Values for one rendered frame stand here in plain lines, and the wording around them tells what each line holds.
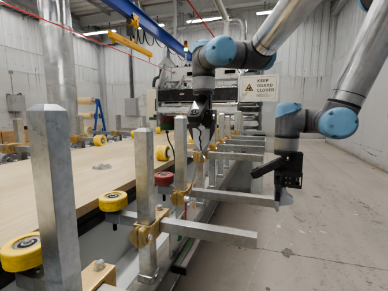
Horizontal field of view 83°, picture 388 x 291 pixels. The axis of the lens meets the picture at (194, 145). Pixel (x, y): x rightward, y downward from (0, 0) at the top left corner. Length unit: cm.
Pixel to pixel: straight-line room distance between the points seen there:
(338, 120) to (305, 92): 884
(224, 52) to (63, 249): 55
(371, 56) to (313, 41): 915
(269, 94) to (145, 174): 257
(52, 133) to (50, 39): 437
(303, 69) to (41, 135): 938
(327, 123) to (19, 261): 68
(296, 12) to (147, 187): 53
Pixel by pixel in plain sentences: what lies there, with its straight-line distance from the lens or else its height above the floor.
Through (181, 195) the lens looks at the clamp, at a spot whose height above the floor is 86.
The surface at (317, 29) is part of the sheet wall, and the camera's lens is 989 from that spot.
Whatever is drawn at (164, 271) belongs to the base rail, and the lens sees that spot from 73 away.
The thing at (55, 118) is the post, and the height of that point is 115.
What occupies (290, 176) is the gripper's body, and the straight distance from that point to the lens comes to 77.
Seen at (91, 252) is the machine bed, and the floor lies 73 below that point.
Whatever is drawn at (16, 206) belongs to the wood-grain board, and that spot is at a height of 90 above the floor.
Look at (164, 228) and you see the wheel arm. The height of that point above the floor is 84.
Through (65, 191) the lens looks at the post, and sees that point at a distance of 38.
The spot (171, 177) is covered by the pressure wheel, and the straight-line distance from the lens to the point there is 87.
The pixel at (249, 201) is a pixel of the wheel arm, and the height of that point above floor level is 84.
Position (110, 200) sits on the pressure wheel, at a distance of 68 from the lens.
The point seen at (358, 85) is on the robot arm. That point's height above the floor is 121.
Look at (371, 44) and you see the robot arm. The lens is 66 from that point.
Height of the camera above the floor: 115
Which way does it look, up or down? 9 degrees down
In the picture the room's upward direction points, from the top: straight up
